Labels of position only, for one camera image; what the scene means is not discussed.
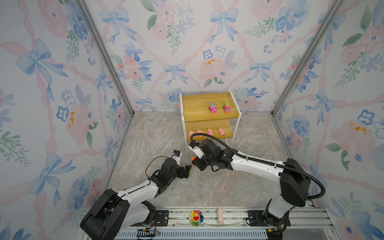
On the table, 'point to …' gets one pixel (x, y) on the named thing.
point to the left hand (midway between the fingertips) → (184, 163)
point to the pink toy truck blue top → (213, 108)
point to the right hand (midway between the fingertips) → (193, 159)
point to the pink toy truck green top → (227, 107)
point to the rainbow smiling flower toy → (196, 217)
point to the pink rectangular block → (220, 219)
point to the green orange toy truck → (191, 172)
